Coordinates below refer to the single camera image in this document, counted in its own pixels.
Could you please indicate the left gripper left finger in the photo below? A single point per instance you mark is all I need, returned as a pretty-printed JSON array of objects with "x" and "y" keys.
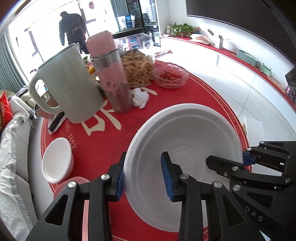
[{"x": 62, "y": 218}]

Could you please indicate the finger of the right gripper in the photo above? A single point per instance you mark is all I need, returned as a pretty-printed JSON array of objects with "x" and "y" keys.
[
  {"x": 229, "y": 169},
  {"x": 279, "y": 156}
]

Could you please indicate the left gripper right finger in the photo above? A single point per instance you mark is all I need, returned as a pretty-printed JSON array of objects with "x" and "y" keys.
[{"x": 226, "y": 218}]

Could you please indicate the pink plastic plate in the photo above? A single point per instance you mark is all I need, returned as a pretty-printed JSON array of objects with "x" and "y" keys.
[{"x": 77, "y": 199}]

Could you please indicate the large white paper bowl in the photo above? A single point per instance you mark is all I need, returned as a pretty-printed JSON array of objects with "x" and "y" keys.
[{"x": 189, "y": 133}]

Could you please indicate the round red table mat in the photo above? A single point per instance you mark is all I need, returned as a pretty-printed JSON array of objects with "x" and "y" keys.
[{"x": 100, "y": 142}]

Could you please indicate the small white paper bowl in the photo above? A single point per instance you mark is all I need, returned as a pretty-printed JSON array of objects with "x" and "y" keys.
[{"x": 58, "y": 161}]

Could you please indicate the red long counter runner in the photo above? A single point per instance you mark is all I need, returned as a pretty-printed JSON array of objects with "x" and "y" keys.
[{"x": 232, "y": 56}]

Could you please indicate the black remote control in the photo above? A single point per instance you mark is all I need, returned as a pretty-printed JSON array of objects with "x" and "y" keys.
[{"x": 57, "y": 120}]

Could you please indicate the white sofa cover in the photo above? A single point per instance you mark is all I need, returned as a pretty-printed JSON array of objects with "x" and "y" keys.
[{"x": 17, "y": 209}]

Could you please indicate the crumpled white tissue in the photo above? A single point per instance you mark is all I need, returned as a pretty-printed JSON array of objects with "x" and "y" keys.
[{"x": 140, "y": 98}]

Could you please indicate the pale green electric kettle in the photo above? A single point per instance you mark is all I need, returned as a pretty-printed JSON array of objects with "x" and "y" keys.
[{"x": 69, "y": 82}]

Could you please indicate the glass bowl with tomatoes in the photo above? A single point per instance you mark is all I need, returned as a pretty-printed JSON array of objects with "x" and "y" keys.
[{"x": 171, "y": 76}]

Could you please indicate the pink steel thermos bottle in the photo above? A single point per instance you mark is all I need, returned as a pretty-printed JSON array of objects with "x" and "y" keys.
[{"x": 109, "y": 68}]

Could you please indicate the red embroidered cushion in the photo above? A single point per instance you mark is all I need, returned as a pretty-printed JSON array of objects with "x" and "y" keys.
[{"x": 6, "y": 114}]

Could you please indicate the jar of peanuts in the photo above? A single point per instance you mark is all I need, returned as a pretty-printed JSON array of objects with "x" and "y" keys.
[{"x": 137, "y": 57}]

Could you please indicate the potted green plant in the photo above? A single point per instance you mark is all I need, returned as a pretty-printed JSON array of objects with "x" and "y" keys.
[{"x": 182, "y": 30}]

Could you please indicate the person in dark coat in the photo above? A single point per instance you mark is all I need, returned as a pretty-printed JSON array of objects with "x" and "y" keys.
[{"x": 73, "y": 27}]

